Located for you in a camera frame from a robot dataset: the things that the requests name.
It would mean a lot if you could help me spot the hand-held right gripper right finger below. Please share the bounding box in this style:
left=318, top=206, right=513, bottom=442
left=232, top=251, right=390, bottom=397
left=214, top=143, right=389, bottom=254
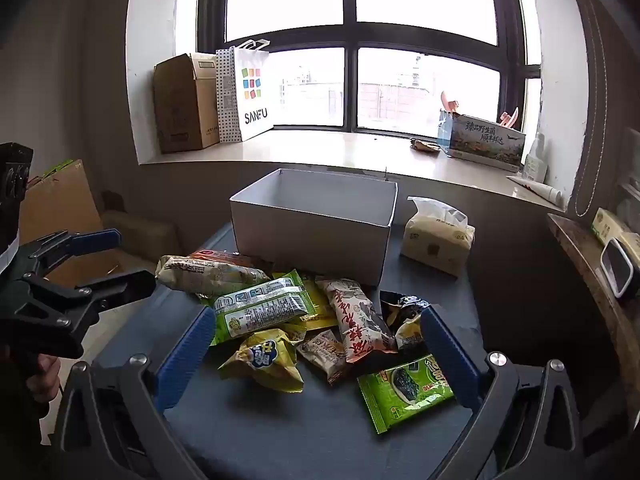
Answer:
left=420, top=304, right=587, bottom=480

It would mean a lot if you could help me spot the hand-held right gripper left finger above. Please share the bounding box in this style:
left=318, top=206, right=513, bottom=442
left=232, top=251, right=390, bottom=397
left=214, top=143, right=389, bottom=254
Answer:
left=52, top=305, right=218, bottom=480

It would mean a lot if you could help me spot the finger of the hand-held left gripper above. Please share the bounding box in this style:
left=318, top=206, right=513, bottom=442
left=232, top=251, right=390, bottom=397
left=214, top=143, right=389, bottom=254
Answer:
left=22, top=269, right=157, bottom=359
left=22, top=228, right=122, bottom=276

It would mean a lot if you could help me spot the green seaweed snack packet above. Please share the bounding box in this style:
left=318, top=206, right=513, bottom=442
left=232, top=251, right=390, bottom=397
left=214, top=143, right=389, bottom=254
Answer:
left=357, top=354, right=456, bottom=435

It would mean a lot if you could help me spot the dark blue snack packet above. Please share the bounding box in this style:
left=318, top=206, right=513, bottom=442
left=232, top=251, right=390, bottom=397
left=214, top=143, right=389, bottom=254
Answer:
left=379, top=290, right=432, bottom=352

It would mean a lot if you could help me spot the puffed yellow snack packet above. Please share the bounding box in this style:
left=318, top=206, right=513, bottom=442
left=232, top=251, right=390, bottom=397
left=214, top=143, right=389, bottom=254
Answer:
left=218, top=328, right=305, bottom=394

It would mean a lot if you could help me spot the cream snack packet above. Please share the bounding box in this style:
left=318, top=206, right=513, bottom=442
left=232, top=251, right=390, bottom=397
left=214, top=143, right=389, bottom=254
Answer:
left=155, top=255, right=271, bottom=301

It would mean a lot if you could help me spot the green and white snack packet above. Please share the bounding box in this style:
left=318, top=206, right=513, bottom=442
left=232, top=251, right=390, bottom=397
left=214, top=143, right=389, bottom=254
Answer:
left=212, top=279, right=317, bottom=347

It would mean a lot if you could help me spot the orange snack packet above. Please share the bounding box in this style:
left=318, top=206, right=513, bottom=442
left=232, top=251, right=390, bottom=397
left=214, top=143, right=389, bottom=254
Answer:
left=189, top=249, right=257, bottom=269

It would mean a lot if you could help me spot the red and white snack packet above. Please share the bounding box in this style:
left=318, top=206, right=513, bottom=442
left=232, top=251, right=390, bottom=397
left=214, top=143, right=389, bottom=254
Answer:
left=315, top=277, right=399, bottom=364

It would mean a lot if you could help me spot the small brown snack packet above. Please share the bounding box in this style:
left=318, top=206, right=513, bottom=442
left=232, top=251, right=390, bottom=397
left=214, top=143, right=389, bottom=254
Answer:
left=295, top=329, right=349, bottom=386

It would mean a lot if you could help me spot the white cardboard box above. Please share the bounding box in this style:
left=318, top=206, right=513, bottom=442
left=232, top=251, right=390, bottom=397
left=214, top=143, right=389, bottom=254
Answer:
left=229, top=168, right=399, bottom=289

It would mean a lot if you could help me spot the person's left hand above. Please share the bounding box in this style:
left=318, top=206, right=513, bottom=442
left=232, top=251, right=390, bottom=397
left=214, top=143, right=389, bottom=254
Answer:
left=27, top=352, right=63, bottom=404

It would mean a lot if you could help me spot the open brown cardboard box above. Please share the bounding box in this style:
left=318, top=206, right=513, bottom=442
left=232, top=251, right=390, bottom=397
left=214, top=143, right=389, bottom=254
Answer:
left=19, top=159, right=157, bottom=288

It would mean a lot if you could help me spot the beige tissue pack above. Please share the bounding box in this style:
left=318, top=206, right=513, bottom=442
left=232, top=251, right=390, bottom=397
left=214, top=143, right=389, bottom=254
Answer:
left=401, top=196, right=476, bottom=279

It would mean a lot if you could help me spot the brown cardboard carton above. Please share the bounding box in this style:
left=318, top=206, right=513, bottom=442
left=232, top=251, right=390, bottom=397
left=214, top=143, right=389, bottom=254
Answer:
left=153, top=52, right=221, bottom=155

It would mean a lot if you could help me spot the wooden side table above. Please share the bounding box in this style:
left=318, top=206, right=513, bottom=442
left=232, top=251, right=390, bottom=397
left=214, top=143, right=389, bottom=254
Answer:
left=546, top=212, right=640, bottom=413

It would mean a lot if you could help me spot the white tube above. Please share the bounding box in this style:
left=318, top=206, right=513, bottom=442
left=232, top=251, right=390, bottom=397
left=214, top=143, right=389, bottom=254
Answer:
left=505, top=174, right=569, bottom=206

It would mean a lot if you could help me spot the white and black device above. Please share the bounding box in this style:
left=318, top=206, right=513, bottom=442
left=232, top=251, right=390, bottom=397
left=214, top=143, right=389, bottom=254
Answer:
left=598, top=237, right=636, bottom=299

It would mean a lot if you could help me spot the green and white box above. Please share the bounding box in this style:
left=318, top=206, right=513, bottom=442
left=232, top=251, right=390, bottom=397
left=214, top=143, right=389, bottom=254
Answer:
left=589, top=207, right=634, bottom=246

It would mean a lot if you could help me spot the white paper shopping bag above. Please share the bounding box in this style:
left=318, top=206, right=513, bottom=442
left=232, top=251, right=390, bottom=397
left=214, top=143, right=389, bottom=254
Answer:
left=215, top=39, right=275, bottom=144

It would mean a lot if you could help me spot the white pouch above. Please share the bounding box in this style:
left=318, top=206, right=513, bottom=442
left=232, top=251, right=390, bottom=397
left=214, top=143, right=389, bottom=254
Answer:
left=522, top=132, right=549, bottom=184

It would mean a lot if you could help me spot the printed blue carton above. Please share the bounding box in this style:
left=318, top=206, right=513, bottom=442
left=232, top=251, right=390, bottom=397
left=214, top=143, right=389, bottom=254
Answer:
left=437, top=108, right=527, bottom=171

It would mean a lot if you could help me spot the black framed window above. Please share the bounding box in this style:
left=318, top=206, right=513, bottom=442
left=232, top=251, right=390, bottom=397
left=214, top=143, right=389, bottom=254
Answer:
left=197, top=0, right=527, bottom=134

